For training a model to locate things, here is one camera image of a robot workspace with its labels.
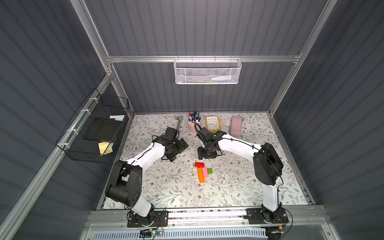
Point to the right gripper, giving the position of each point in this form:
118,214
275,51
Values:
208,151

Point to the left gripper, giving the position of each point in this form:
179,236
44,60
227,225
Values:
181,145

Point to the red wooden block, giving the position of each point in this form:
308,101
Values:
199,165

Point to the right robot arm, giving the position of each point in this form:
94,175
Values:
267,165

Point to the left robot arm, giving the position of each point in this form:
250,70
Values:
126,178

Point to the pink wooden block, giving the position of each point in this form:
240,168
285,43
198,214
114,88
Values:
205,172

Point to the yellow tray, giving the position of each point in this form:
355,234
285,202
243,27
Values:
213,124

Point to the orange wooden block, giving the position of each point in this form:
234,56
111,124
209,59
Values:
201,175

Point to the pink pen cup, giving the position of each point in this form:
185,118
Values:
193,118

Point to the pink case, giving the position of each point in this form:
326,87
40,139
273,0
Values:
236,126

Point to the pink blue sticky notes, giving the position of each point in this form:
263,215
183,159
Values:
119,118

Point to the yellow sticky notes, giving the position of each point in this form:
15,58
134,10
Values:
105,148

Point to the black notebook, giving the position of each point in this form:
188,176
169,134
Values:
102,130

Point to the white tube in basket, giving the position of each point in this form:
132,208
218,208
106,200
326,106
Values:
220,79

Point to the small circuit board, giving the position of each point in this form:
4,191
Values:
150,233

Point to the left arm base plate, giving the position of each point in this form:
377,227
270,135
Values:
153,220

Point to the white wire basket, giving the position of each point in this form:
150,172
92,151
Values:
200,70

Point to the black wire basket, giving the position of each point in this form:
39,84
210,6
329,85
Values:
97,105

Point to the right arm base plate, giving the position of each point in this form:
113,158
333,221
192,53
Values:
265,216

